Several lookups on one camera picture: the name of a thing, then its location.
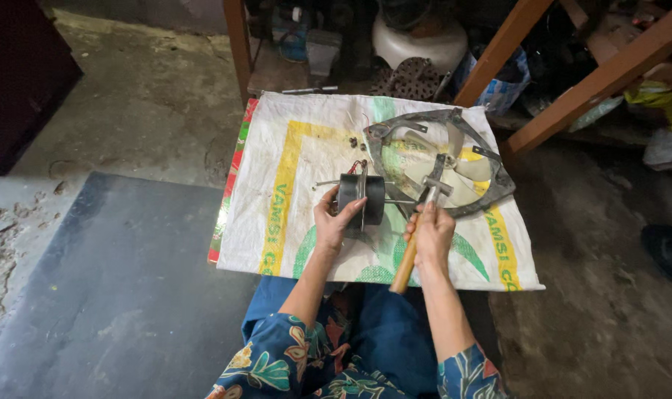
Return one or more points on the metal rod tool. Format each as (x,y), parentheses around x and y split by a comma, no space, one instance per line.
(311,89)

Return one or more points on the dark wooden cabinet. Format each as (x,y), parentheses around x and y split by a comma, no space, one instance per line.
(20,83)

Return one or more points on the grey metal fan frame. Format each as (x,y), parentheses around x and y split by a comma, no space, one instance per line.
(447,155)

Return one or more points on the grey stone slab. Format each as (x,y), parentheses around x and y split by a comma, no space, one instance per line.
(114,288)

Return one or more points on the yellow plastic bag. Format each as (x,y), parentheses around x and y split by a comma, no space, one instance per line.
(660,102)

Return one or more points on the translucent fan blade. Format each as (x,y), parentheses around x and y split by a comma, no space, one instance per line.
(452,160)

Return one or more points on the wooden table frame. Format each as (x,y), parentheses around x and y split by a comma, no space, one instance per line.
(591,83)

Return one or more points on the blue floral dress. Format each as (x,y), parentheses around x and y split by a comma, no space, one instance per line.
(358,349)

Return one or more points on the black fan motor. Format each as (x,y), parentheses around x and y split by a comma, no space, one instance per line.
(363,199)

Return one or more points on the person's left hand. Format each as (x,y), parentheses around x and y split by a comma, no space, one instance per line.
(330,224)

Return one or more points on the person's right fingers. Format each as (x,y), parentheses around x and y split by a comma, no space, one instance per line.
(424,219)

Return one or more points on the perforated metal disc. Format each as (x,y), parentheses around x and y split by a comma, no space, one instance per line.
(411,80)

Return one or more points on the blue white plastic bag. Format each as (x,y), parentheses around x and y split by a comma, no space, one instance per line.
(499,83)

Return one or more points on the small dark screws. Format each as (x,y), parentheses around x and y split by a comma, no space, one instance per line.
(358,143)

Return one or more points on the white woven sack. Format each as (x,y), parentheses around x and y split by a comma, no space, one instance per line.
(336,166)

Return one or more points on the person's right hand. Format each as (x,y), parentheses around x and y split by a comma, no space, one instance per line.
(433,233)

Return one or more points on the white round pot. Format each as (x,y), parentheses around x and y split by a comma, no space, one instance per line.
(419,41)

